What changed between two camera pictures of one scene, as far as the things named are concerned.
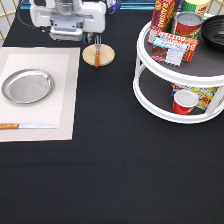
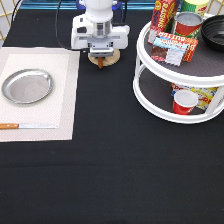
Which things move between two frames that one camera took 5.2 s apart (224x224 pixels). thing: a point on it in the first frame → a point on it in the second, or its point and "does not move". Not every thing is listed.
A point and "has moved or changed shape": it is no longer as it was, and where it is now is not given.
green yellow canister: x=197 y=6 does not move
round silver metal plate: x=27 y=86 does not move
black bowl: x=212 y=30 does not move
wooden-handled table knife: x=10 y=126 does not move
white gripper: x=69 y=21 → x=101 y=38
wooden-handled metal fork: x=97 y=46 has moved or changed shape
